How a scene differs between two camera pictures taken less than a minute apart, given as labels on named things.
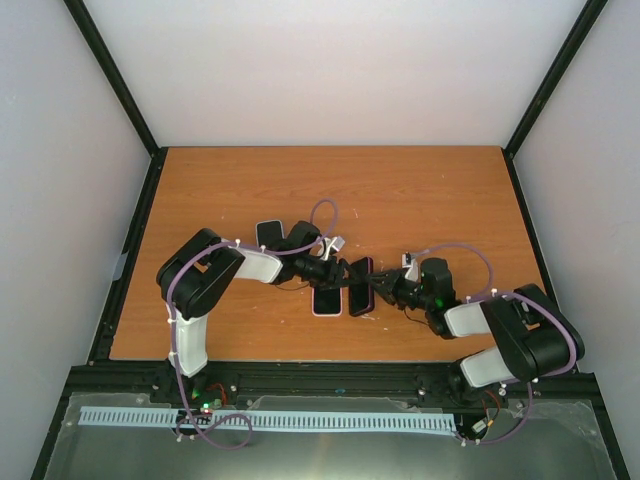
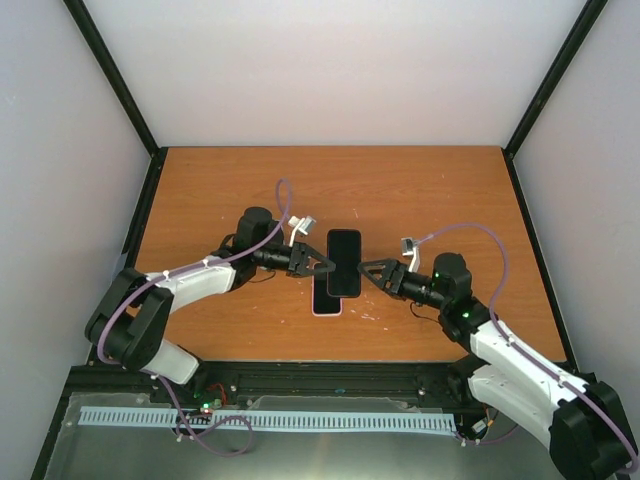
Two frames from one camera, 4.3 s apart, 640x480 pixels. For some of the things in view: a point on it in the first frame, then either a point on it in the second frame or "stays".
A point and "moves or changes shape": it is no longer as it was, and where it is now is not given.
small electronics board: (209, 405) stays
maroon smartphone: (360, 292) moves or changes shape
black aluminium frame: (99, 375) stays
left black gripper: (334, 278) -> (300, 248)
